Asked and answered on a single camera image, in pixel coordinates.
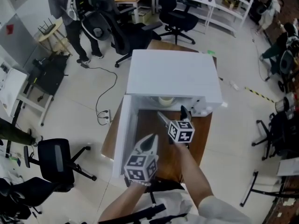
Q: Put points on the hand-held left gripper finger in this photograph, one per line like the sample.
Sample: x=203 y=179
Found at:
x=155 y=146
x=139 y=146

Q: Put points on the white board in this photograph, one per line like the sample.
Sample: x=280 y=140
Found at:
x=289 y=167

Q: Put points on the person's white shirt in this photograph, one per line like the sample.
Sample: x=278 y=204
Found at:
x=222 y=211

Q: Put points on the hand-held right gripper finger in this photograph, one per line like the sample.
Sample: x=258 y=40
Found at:
x=163 y=119
x=185 y=113

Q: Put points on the black chest rig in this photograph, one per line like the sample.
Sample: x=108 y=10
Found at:
x=144 y=214

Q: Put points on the black metal stand frame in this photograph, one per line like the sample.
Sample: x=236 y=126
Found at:
x=251 y=188

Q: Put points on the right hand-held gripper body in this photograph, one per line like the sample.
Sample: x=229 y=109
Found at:
x=181 y=132

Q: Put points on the black router with antennas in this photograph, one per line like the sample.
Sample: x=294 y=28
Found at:
x=47 y=30

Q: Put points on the white microwave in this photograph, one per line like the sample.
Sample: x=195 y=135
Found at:
x=172 y=73

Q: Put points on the black bag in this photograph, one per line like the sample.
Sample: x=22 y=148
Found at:
x=49 y=76

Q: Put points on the black white-rimmed backpack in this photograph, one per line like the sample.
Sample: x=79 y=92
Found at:
x=286 y=62
x=97 y=27

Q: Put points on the white desk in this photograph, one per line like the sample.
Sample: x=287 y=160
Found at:
x=208 y=2
x=14 y=83

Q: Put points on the black mesh office chair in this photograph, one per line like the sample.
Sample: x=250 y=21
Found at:
x=32 y=192

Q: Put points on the wooden table with metal legs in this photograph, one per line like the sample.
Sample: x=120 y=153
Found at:
x=168 y=164

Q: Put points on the grey cabinet with red sticker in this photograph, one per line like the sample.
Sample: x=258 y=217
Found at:
x=16 y=43

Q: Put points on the round pale wooden stool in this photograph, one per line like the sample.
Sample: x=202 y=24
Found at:
x=57 y=37

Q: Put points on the white power strip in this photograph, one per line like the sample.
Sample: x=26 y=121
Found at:
x=108 y=116

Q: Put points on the person's right forearm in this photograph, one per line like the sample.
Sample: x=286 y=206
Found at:
x=194 y=176

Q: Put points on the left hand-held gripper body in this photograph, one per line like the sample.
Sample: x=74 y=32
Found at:
x=140 y=168

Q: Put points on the white shelf rack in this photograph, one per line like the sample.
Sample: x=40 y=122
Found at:
x=247 y=8

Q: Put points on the person's left forearm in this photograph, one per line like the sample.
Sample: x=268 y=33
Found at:
x=121 y=202

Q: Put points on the cream ceramic mug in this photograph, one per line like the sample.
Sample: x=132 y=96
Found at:
x=165 y=101

